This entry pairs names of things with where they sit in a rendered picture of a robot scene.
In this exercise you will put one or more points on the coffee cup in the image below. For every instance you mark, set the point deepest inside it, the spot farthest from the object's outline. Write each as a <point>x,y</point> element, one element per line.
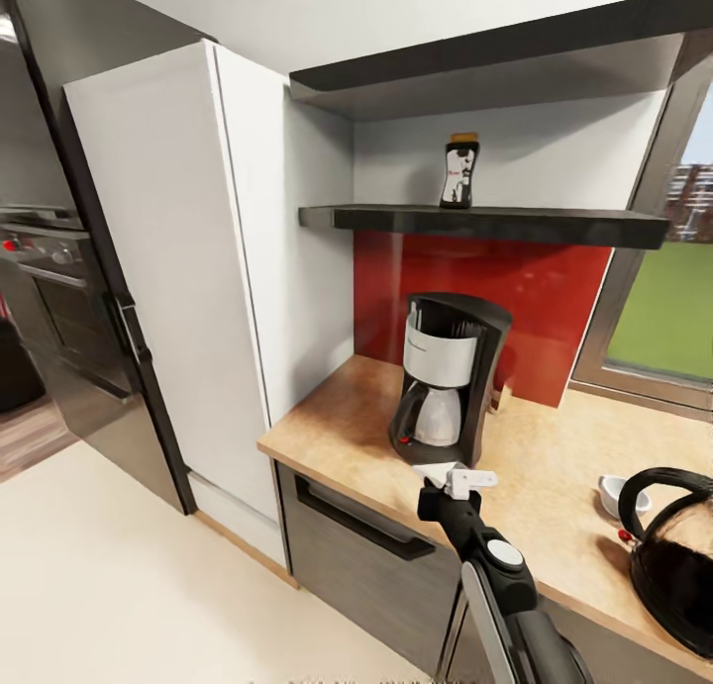
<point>611,488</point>

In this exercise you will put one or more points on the electric kettle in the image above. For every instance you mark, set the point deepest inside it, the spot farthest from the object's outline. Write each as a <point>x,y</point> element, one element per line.
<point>672,559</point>

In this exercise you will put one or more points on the paper coffee filter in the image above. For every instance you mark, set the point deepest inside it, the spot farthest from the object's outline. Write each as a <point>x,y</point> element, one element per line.
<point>437,472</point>

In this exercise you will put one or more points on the countertop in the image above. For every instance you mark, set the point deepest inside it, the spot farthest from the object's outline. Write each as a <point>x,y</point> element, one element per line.
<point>547,502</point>

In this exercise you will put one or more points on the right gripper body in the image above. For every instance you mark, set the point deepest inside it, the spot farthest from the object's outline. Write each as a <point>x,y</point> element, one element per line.
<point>437,506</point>

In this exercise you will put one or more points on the bottle of coffee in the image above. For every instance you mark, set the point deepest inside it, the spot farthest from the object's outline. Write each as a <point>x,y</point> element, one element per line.
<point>461,154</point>

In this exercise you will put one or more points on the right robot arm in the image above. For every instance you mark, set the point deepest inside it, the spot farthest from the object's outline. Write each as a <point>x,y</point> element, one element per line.
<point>522,643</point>

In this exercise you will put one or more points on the oven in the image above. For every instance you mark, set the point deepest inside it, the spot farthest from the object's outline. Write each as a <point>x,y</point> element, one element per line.
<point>67,277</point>

